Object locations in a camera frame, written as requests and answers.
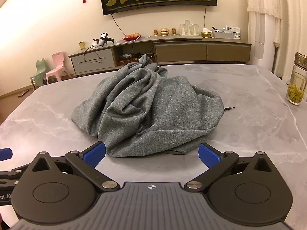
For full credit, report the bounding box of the white cable on cabinet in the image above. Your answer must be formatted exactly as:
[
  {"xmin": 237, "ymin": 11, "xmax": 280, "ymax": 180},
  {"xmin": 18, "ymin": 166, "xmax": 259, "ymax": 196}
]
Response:
[{"xmin": 117, "ymin": 35, "xmax": 152, "ymax": 44}]

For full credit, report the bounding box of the grey garment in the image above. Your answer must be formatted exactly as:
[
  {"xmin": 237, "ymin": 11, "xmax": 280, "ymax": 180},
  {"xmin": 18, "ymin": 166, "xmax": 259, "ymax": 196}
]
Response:
[{"xmin": 71, "ymin": 54, "xmax": 236, "ymax": 158}]

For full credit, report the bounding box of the black cable on cabinet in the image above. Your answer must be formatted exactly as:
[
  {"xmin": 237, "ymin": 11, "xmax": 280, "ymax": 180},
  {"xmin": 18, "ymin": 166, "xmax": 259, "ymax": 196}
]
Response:
[{"xmin": 79, "ymin": 45, "xmax": 106, "ymax": 64}]

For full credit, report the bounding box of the red plate of fruit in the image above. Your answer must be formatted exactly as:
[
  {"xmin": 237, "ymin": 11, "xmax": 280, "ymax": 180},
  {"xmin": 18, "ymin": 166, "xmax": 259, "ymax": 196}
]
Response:
[{"xmin": 122, "ymin": 32, "xmax": 142, "ymax": 41}]

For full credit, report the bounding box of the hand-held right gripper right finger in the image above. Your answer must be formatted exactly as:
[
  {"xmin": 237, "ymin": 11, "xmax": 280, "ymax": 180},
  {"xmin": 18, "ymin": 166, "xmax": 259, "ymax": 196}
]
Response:
[{"xmin": 183, "ymin": 142, "xmax": 276, "ymax": 194}]

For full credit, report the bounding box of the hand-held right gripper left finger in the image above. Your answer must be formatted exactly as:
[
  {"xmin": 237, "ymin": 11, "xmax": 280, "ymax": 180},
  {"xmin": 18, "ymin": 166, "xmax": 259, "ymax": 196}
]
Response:
[{"xmin": 30, "ymin": 141, "xmax": 121, "ymax": 194}]

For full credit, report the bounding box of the long television cabinet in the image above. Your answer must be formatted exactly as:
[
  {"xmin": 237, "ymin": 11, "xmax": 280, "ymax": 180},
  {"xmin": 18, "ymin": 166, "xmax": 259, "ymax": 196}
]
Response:
[{"xmin": 68, "ymin": 35, "xmax": 252, "ymax": 75}]

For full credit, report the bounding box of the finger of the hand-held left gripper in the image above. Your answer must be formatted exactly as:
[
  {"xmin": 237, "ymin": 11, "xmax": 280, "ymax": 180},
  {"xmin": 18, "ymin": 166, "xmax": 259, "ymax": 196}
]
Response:
[
  {"xmin": 0, "ymin": 148, "xmax": 13, "ymax": 160},
  {"xmin": 0, "ymin": 164, "xmax": 31, "ymax": 188}
]

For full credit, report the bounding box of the tissue box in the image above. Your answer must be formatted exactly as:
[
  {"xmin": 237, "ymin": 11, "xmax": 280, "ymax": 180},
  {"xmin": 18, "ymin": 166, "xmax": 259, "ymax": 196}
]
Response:
[{"xmin": 201, "ymin": 27, "xmax": 214, "ymax": 38}]

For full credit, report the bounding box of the pink plastic chair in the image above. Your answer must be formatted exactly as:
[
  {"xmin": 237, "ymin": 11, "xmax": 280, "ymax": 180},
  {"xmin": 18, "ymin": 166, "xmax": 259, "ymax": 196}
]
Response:
[{"xmin": 45, "ymin": 52, "xmax": 72, "ymax": 85}]

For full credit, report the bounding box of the black device on stand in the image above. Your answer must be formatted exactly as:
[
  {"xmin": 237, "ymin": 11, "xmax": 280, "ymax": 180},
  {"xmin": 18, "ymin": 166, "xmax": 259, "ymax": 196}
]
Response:
[{"xmin": 100, "ymin": 33, "xmax": 115, "ymax": 47}]

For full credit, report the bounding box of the white printed card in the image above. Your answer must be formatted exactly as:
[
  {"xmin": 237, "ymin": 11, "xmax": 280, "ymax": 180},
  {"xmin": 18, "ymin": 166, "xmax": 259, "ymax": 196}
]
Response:
[{"xmin": 225, "ymin": 25, "xmax": 241, "ymax": 40}]

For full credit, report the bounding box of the cream curtain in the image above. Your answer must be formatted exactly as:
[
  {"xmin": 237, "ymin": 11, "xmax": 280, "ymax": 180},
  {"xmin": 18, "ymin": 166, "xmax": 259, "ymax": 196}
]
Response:
[{"xmin": 247, "ymin": 0, "xmax": 307, "ymax": 76}]

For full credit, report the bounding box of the grey storage box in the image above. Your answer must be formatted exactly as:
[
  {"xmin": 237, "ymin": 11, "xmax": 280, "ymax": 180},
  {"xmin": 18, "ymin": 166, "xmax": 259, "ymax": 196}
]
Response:
[{"xmin": 211, "ymin": 26, "xmax": 234, "ymax": 39}]

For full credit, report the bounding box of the glass tea bottle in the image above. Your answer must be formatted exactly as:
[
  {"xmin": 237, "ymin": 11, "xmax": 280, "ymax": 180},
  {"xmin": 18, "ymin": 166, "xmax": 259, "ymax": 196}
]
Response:
[{"xmin": 286, "ymin": 52, "xmax": 307, "ymax": 106}]

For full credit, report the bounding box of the green plastic chair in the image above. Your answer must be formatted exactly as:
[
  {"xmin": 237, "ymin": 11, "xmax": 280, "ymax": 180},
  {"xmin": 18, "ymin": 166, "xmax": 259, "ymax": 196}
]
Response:
[{"xmin": 30, "ymin": 58, "xmax": 46, "ymax": 90}]

